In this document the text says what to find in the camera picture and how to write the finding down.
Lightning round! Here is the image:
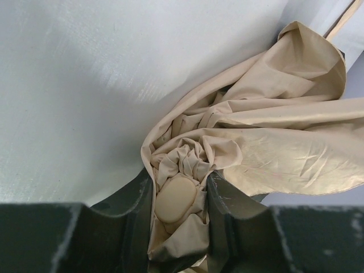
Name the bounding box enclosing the beige folding umbrella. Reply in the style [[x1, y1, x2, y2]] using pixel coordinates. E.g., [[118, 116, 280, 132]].
[[141, 1, 363, 272]]

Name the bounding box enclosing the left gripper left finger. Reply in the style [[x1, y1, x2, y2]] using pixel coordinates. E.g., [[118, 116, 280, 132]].
[[0, 167, 156, 273]]

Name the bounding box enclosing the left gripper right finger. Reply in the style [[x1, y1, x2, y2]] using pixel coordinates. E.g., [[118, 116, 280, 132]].
[[207, 172, 363, 272]]

